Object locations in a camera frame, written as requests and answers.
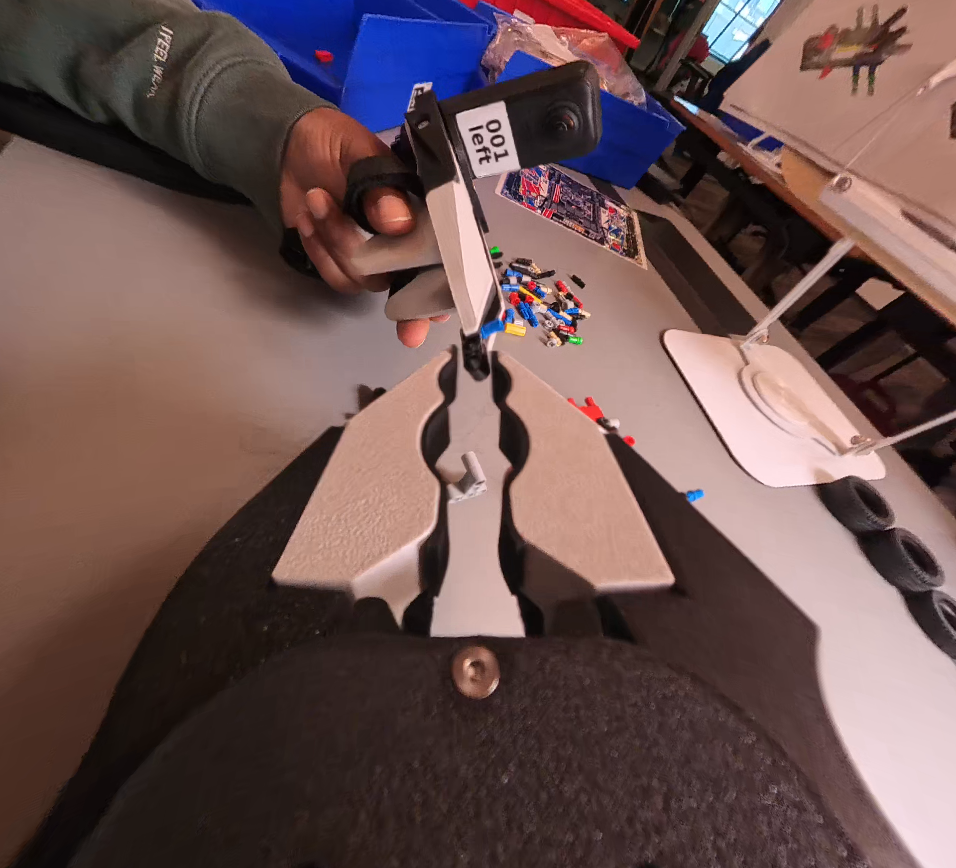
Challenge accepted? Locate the person's left hand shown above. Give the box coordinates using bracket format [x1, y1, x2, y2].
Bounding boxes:
[280, 108, 454, 350]

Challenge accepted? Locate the small blue bin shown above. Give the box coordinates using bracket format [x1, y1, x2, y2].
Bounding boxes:
[478, 1, 685, 191]

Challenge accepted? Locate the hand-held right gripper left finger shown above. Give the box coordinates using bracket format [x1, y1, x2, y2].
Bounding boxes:
[271, 347, 458, 633]

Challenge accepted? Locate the person's left forearm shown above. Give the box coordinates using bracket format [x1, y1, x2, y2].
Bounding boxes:
[0, 0, 339, 234]

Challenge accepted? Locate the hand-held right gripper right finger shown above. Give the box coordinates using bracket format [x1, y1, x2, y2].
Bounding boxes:
[489, 349, 677, 633]

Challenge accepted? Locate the printed sticker sheet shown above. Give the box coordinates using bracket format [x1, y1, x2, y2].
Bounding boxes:
[496, 164, 648, 270]

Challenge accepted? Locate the wooden side desk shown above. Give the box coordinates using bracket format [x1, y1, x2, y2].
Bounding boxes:
[665, 95, 956, 327]

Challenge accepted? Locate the pile of loose lego pieces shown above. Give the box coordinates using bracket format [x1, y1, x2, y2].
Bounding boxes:
[478, 247, 593, 350]

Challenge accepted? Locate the window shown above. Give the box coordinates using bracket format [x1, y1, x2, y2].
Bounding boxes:
[702, 0, 785, 62]

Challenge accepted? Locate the clear plastic bag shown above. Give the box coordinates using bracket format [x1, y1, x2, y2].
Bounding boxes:
[481, 12, 648, 109]

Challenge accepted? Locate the grey lego connector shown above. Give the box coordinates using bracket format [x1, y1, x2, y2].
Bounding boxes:
[437, 451, 490, 504]

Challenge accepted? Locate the black lego frame assembly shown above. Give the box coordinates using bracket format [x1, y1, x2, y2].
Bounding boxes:
[565, 396, 707, 504]

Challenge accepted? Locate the white instruction booklet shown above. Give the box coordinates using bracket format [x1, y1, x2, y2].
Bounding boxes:
[719, 0, 956, 327]

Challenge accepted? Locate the black rubber tire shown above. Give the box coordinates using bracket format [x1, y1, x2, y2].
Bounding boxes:
[904, 588, 956, 661]
[818, 476, 897, 537]
[859, 526, 947, 593]

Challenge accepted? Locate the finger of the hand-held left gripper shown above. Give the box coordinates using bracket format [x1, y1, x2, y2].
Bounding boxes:
[424, 177, 509, 348]

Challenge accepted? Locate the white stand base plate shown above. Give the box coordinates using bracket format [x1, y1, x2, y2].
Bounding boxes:
[663, 326, 887, 489]

